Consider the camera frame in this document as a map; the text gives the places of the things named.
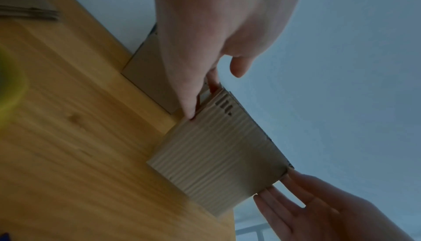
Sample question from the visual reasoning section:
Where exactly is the person's right hand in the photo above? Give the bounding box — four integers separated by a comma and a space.
253, 168, 417, 241

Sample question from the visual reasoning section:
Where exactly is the person's left hand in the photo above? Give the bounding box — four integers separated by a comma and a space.
150, 0, 304, 121

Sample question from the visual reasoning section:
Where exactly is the brown cardboard paper box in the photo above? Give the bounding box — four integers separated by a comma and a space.
146, 85, 296, 219
121, 23, 185, 116

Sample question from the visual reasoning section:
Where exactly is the yellow tape roll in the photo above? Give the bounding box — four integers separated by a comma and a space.
0, 47, 30, 127

